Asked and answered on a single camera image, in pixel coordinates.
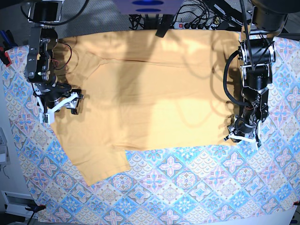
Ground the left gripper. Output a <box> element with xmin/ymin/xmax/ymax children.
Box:
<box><xmin>224</xmin><ymin>115</ymin><xmax>261</xmax><ymax>148</ymax></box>

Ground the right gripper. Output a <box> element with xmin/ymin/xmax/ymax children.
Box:
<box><xmin>34</xmin><ymin>83</ymin><xmax>84</xmax><ymax>124</ymax></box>

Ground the yellow T-shirt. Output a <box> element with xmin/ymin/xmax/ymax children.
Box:
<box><xmin>51</xmin><ymin>30</ymin><xmax>239</xmax><ymax>185</ymax></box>

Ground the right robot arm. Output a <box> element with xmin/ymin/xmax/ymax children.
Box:
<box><xmin>21</xmin><ymin>0</ymin><xmax>84</xmax><ymax>125</ymax></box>

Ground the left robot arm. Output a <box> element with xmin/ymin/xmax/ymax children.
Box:
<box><xmin>223</xmin><ymin>0</ymin><xmax>288</xmax><ymax>150</ymax></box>

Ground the patterned blue tablecloth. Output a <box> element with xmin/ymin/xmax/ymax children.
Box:
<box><xmin>0</xmin><ymin>37</ymin><xmax>300</xmax><ymax>225</ymax></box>

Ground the white box left edge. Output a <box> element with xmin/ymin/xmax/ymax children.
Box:
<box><xmin>0</xmin><ymin>128</ymin><xmax>10</xmax><ymax>165</ymax></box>

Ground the orange black clamp bottom-left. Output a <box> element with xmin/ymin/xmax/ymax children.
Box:
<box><xmin>25</xmin><ymin>204</ymin><xmax>46</xmax><ymax>213</ymax></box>

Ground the black table clamp top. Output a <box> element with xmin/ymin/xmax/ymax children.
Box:
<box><xmin>156</xmin><ymin>14</ymin><xmax>174</xmax><ymax>38</ymax></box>

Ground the white power strip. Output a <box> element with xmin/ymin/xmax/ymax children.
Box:
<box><xmin>173</xmin><ymin>22</ymin><xmax>217</xmax><ymax>30</ymax></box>

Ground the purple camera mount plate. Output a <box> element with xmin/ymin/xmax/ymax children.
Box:
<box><xmin>113</xmin><ymin>0</ymin><xmax>183</xmax><ymax>15</ymax></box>

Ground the white rail bottom-left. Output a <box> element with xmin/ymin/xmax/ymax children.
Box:
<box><xmin>1</xmin><ymin>190</ymin><xmax>35</xmax><ymax>218</ymax></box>

